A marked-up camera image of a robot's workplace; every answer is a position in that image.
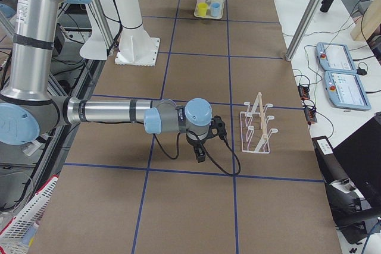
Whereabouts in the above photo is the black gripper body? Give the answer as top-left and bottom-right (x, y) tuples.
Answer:
(186, 131), (208, 150)

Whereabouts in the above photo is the yellow plastic cup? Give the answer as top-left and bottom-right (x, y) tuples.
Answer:
(196, 2), (208, 17)

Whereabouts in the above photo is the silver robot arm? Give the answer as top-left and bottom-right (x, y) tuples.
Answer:
(1, 0), (213, 162)

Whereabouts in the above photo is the light blue cup on tray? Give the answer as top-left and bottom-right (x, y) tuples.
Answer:
(210, 2), (221, 18)

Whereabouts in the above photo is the cream plastic tray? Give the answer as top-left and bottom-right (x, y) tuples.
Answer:
(193, 0), (225, 20)

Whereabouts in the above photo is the orange circuit board lower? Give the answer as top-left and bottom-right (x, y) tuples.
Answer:
(304, 106), (317, 125)

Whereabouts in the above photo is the orange circuit board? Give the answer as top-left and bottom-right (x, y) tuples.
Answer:
(298, 84), (310, 100)
(304, 106), (317, 125)

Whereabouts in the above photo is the orange circuit board upper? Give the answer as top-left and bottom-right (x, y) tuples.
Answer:
(298, 84), (310, 100)

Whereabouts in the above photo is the upper blue teach pendant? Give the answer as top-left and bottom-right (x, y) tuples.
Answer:
(316, 42), (356, 73)

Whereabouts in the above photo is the blue teach pendant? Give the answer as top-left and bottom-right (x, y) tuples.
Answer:
(316, 42), (356, 73)
(324, 71), (371, 111)

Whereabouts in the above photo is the lower blue teach pendant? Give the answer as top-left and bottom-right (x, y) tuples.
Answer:
(324, 71), (371, 111)

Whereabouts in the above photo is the white plastic basket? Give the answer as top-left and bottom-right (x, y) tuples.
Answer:
(1, 175), (58, 253)

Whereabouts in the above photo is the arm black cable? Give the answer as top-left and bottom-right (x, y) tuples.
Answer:
(153, 131), (241, 176)

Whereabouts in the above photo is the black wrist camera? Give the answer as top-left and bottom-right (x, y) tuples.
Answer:
(208, 115), (227, 140)

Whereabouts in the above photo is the white wire cup rack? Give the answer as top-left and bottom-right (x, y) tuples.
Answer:
(239, 92), (278, 154)

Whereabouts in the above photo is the white central pedestal column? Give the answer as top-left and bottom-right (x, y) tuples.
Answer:
(115, 0), (160, 66)

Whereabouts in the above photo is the aluminium frame post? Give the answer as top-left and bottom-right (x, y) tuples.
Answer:
(285, 0), (321, 61)

